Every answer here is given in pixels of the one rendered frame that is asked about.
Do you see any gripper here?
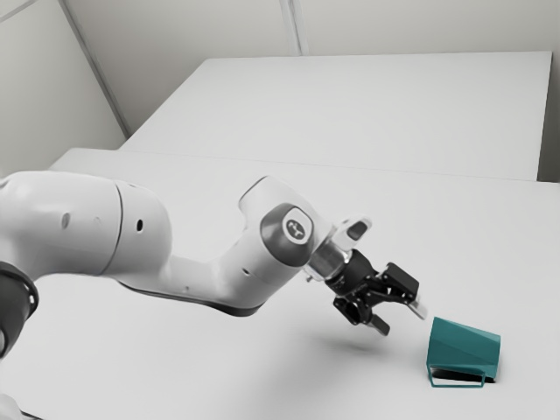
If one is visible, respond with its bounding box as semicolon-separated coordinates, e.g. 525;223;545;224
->
324;248;428;337

